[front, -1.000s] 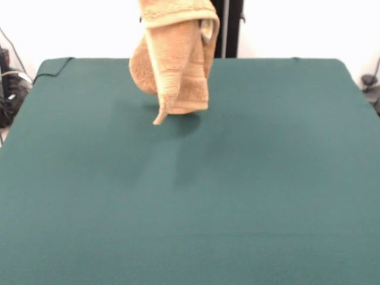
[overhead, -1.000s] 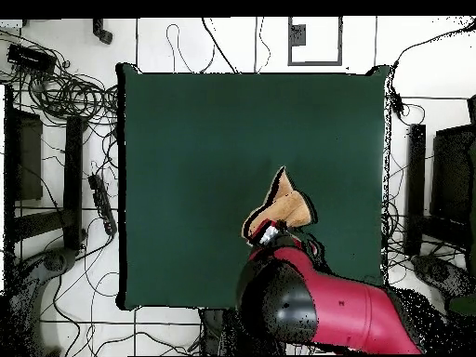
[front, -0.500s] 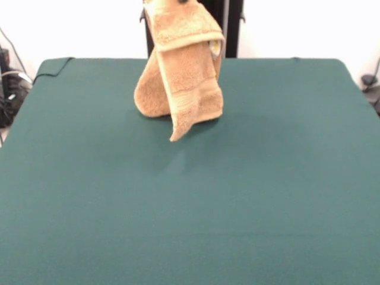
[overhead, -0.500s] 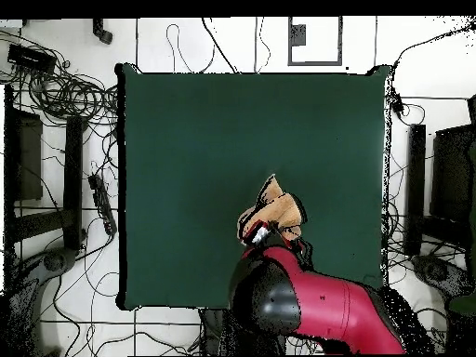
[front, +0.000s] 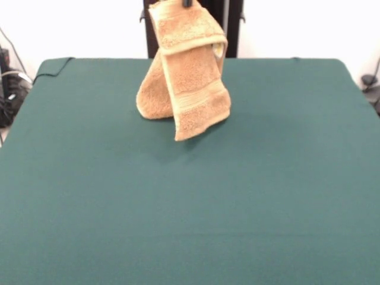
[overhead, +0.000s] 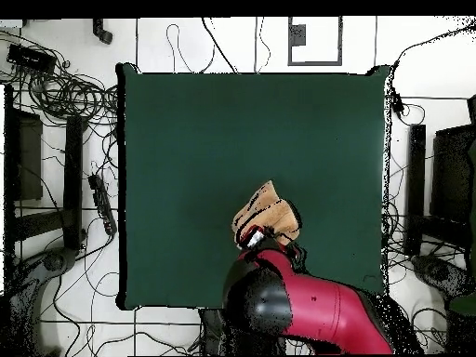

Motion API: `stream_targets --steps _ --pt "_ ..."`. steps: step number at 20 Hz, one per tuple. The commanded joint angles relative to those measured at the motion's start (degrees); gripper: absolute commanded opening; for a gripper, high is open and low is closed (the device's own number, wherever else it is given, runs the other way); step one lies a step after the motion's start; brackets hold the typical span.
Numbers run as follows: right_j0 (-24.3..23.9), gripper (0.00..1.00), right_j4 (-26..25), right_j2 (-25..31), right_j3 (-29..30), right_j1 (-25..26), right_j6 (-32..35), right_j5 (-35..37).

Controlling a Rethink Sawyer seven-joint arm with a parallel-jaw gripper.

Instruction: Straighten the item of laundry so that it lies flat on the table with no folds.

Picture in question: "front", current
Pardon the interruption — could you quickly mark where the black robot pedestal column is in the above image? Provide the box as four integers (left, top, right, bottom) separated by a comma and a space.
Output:
139, 0, 247, 59

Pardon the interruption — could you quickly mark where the tan terry towel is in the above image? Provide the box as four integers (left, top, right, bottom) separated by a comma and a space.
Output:
135, 1, 232, 142

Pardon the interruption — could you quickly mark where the black cable heap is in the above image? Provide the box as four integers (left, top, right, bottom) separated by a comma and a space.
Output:
0, 69, 33, 129

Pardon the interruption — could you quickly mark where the dark green table cloth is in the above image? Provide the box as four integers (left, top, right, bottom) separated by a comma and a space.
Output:
0, 56, 380, 285

